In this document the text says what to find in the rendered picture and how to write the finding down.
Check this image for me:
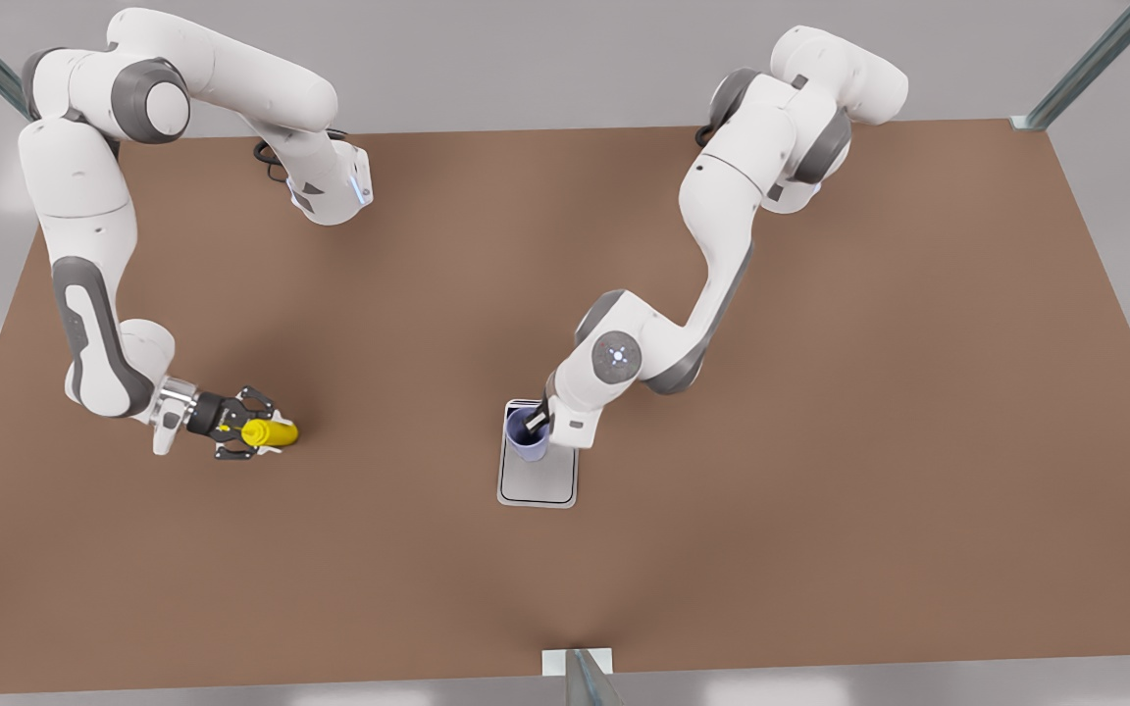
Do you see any purple-blue cup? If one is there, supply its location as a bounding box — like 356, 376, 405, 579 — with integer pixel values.
504, 405, 553, 463

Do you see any yellow sauce bottle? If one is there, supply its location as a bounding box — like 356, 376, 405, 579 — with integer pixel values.
239, 417, 299, 450

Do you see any white flat weighing scale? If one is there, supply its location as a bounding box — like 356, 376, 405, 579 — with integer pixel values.
496, 397, 580, 509

